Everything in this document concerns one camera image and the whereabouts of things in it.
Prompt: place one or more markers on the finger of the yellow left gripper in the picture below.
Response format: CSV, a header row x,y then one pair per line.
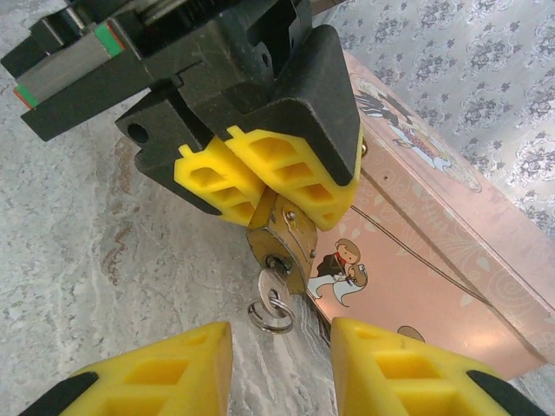
x,y
191,173
312,108

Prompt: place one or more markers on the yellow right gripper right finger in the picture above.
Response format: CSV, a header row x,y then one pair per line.
x,y
412,377

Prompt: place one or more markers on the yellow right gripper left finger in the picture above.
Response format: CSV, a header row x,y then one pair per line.
x,y
152,377

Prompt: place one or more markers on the brass padlock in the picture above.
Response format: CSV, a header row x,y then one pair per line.
x,y
295,242

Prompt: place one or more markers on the silver key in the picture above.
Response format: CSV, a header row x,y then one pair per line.
x,y
272,281

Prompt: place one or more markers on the pink wedding print box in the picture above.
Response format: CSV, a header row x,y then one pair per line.
x,y
433,260

